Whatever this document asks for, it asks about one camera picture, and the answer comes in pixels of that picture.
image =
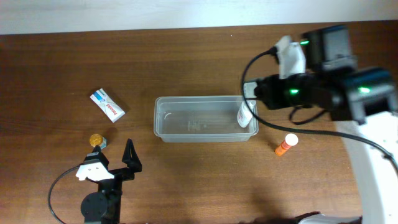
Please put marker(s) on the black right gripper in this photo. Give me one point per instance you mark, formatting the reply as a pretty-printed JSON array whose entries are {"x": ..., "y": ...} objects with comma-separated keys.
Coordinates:
[{"x": 261, "y": 92}]

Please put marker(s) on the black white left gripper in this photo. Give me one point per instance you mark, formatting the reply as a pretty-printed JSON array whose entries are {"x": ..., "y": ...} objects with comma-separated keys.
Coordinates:
[{"x": 118, "y": 174}]

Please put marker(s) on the white dropper bottle clear cap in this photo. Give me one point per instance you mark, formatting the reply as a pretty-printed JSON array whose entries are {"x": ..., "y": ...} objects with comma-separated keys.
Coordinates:
[{"x": 244, "y": 115}]

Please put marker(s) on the white Panadol box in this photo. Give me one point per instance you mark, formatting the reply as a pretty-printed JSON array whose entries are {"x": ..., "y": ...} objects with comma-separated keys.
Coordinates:
[{"x": 107, "y": 105}]

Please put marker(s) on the orange bottle white cap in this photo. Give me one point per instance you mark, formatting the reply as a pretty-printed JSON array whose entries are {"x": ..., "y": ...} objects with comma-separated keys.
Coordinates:
[{"x": 289, "y": 141}]

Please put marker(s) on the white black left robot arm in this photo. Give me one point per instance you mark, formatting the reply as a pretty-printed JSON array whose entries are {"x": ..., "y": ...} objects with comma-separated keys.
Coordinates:
[{"x": 104, "y": 205}]

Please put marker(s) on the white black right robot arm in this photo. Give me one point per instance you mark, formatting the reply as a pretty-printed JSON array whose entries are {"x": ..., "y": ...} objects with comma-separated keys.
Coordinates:
[{"x": 322, "y": 71}]

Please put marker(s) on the clear plastic container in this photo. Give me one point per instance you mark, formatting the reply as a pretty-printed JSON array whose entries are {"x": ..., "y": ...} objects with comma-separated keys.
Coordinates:
[{"x": 201, "y": 119}]

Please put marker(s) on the gold lid small jar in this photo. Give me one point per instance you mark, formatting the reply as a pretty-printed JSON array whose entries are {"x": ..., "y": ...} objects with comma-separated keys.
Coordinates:
[{"x": 97, "y": 140}]

